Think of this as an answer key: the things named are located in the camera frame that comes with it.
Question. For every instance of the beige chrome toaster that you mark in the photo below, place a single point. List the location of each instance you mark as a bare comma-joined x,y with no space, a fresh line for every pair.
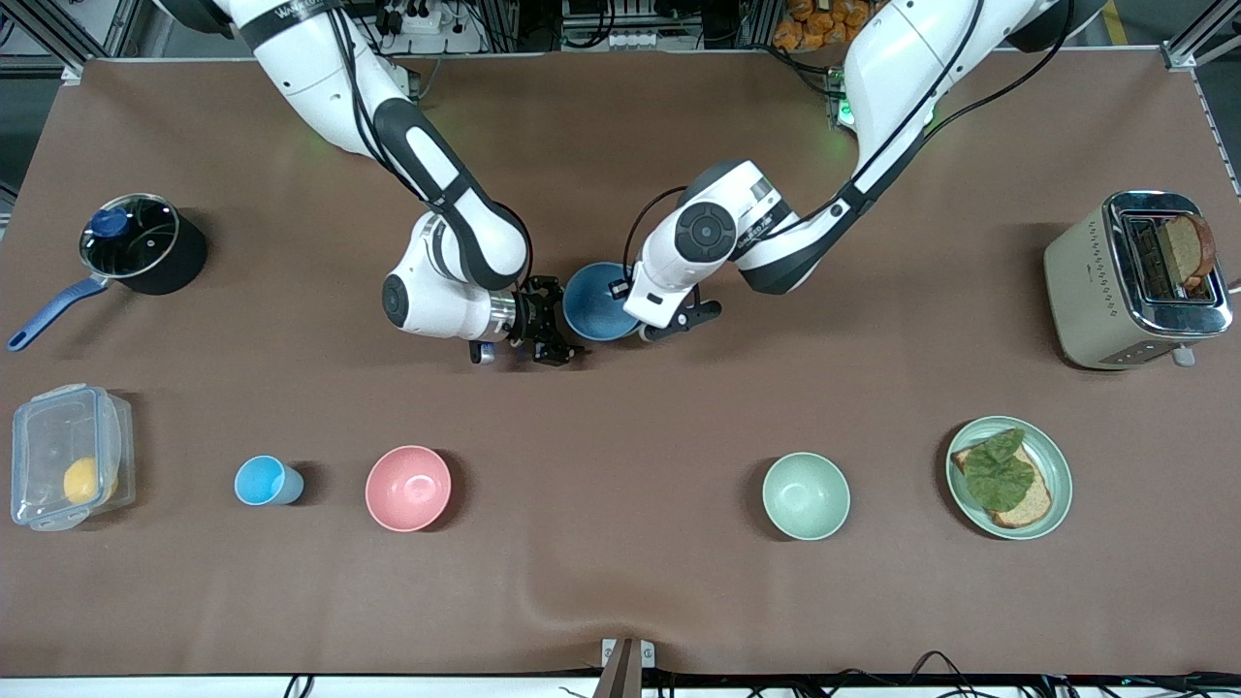
1086,291

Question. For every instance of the small white socket strip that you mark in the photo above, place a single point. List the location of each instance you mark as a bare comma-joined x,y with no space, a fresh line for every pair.
630,41

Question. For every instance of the green lettuce leaf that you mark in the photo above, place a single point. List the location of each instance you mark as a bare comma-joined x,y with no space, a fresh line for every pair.
999,475

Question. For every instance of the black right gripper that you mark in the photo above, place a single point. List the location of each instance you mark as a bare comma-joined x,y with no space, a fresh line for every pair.
536,316

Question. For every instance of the light blue cup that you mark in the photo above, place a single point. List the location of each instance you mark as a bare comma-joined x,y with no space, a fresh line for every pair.
260,480

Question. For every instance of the brown toast slice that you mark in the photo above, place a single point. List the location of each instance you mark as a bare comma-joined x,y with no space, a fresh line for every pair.
1188,247

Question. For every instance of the aluminium frame profile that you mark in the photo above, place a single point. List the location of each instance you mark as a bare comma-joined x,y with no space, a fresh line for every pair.
53,44
1188,48

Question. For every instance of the white power strip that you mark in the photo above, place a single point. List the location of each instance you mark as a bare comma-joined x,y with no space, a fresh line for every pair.
427,17

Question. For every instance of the blue bowl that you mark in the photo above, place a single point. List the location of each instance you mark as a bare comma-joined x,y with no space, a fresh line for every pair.
593,302

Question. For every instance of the pale green bowl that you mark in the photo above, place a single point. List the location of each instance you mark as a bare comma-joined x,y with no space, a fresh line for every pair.
806,495

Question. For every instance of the brown bread slice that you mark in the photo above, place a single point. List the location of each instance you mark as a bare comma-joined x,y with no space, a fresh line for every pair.
1033,504

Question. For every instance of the clear plastic lidded container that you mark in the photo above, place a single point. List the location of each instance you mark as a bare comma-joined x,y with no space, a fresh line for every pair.
48,436

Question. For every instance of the yellow lemon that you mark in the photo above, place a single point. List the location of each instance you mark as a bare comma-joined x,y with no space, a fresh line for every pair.
82,480

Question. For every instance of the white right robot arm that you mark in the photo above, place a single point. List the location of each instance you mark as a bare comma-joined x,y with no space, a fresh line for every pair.
456,204

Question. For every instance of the pink bowl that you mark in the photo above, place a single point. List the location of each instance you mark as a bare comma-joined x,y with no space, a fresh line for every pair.
408,488

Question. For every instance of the grey metal bracket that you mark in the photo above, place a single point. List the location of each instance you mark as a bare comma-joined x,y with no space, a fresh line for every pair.
647,654

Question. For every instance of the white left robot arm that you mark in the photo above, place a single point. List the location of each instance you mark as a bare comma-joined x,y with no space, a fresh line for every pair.
766,233

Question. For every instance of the brown table cloth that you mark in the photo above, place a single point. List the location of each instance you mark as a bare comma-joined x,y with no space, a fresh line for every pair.
601,543

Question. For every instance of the glass lid with blue knob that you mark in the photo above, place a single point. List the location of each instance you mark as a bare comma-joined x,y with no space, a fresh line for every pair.
145,244

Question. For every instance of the pale green plate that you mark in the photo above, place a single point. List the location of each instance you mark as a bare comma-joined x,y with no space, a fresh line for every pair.
1055,460

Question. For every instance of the orange packaged snacks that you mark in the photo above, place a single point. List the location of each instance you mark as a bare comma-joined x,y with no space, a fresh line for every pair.
814,24

